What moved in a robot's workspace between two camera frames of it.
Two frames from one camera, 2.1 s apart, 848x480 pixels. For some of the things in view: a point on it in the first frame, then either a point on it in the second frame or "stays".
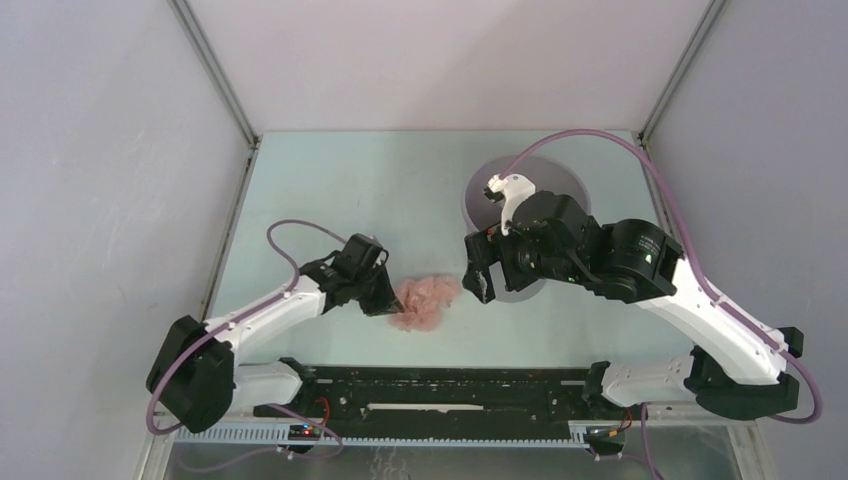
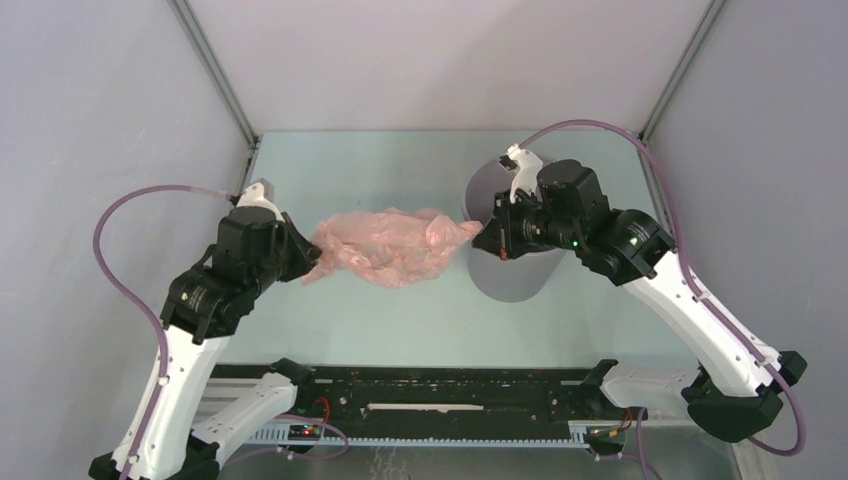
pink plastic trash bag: [424, 300] -> [386, 247]
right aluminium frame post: [711, 12] stays
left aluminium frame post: [215, 70] stays
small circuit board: [304, 433] stays
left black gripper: [387, 302] -> [307, 253]
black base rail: [440, 402] stays
